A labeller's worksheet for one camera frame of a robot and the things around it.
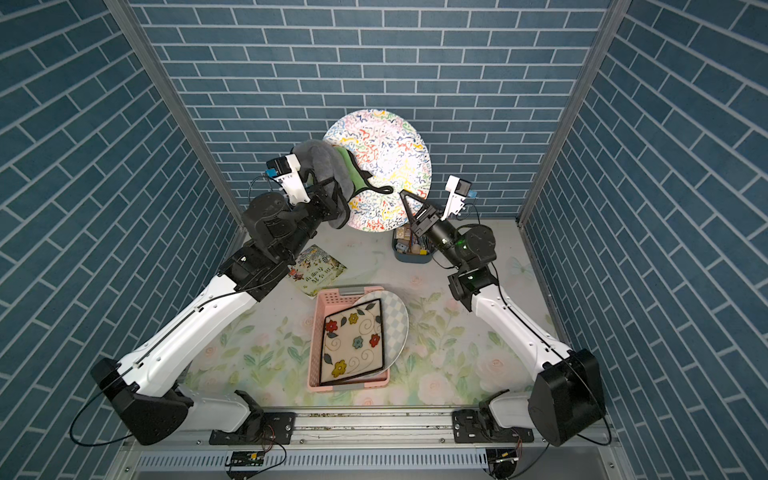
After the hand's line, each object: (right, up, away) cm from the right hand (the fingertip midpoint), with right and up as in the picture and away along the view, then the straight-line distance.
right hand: (405, 197), depth 61 cm
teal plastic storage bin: (+2, -11, +48) cm, 49 cm away
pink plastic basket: (-24, -28, +33) cm, 49 cm away
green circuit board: (-38, -62, +11) cm, 74 cm away
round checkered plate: (-2, -32, +21) cm, 39 cm away
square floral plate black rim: (-15, -38, +24) cm, 47 cm away
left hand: (-12, +4, +1) cm, 12 cm away
